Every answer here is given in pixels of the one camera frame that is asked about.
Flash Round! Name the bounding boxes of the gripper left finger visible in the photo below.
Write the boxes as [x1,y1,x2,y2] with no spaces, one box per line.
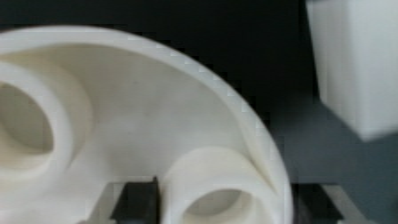
[87,177,160,224]

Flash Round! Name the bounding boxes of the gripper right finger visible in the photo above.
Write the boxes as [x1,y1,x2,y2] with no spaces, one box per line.
[292,183,379,224]

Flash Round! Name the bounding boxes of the white round stool seat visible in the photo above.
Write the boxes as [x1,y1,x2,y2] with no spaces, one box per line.
[0,26,293,224]

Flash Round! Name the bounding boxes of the white stool leg with tag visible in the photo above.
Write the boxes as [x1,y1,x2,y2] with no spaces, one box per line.
[306,0,398,141]

